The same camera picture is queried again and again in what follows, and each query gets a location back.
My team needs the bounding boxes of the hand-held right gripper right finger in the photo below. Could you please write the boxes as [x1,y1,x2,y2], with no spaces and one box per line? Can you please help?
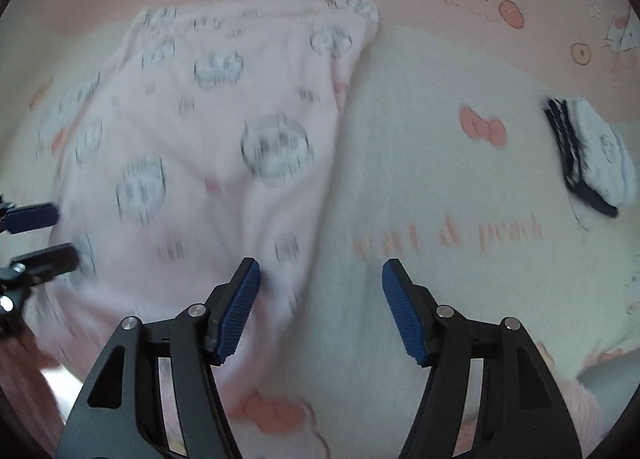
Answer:
[381,259,586,459]

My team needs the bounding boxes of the pink cat printed blanket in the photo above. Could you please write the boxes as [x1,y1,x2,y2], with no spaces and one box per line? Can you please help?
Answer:
[0,0,640,459]

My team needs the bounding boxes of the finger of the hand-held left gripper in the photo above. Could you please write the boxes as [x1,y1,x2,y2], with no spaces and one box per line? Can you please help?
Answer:
[0,244,81,335]
[0,194,60,236]

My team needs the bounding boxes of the pink printed pants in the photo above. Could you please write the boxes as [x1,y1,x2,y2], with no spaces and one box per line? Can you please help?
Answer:
[22,0,381,395]

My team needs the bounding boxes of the folded white and navy clothes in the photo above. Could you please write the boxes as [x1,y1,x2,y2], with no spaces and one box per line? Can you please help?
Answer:
[542,96,636,219]

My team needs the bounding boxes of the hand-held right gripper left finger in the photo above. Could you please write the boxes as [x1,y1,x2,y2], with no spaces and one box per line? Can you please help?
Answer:
[56,257,262,459]

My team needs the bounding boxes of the pink fluffy cloth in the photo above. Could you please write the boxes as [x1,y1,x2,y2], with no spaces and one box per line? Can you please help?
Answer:
[0,324,608,459]

